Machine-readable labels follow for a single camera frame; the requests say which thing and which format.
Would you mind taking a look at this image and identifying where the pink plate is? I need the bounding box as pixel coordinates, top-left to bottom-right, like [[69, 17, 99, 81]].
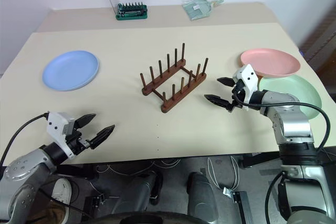
[[239, 48, 301, 79]]

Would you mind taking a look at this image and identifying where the wooden dish rack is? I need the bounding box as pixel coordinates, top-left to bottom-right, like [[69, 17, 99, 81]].
[[140, 42, 210, 113]]

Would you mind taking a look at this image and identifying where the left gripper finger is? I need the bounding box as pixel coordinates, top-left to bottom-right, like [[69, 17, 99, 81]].
[[90, 124, 116, 150], [74, 113, 97, 131]]

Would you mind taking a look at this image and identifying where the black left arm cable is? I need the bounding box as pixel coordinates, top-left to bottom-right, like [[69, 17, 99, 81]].
[[0, 113, 50, 167]]

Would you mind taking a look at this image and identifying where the green plate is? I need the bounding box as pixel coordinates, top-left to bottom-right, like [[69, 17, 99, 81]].
[[258, 74, 322, 120]]

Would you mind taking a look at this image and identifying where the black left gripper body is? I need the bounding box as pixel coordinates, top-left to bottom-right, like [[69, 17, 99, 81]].
[[65, 129, 93, 156]]

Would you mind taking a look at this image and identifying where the dark round rim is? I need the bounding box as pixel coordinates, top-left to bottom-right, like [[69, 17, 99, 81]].
[[88, 210, 207, 224]]

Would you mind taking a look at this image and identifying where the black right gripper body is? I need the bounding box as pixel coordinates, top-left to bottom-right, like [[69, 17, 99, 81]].
[[226, 80, 249, 112]]

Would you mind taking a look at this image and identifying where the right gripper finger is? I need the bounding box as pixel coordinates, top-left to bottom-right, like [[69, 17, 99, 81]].
[[204, 93, 233, 112], [217, 77, 236, 87]]

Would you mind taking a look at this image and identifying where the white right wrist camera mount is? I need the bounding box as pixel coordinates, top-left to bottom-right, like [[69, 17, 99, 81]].
[[233, 63, 261, 111]]

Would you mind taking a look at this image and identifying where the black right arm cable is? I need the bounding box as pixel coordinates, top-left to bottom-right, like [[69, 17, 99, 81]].
[[232, 91, 331, 154]]

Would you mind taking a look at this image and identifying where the green dustpan in plastic bag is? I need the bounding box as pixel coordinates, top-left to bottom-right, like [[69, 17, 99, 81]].
[[182, 0, 225, 22]]

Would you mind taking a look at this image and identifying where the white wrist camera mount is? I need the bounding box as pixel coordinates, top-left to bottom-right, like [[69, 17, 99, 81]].
[[46, 112, 77, 159], [233, 63, 261, 111]]

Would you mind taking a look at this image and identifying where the white cable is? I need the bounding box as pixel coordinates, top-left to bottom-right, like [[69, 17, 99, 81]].
[[206, 156, 240, 191]]

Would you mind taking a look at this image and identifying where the black table frame bar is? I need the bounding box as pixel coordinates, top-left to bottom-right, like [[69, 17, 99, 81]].
[[240, 152, 282, 169]]

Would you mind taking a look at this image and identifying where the black box with connector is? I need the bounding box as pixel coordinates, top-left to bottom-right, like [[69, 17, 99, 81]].
[[223, 187, 251, 224]]

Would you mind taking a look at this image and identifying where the white sneaker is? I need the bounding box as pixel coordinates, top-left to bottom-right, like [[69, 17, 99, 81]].
[[50, 177, 72, 224]]

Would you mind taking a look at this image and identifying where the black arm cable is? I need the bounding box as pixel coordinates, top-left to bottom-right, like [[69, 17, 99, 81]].
[[0, 113, 50, 167], [232, 91, 331, 154]]

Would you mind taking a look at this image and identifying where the dark grey rounded shape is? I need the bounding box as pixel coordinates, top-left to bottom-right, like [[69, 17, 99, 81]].
[[187, 172, 219, 224], [125, 170, 164, 207]]

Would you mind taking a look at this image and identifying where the blue plate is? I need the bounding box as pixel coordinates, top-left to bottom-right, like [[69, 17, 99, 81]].
[[41, 50, 101, 92]]

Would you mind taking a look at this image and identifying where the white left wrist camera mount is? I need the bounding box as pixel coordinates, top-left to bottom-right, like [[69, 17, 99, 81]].
[[46, 112, 77, 159]]

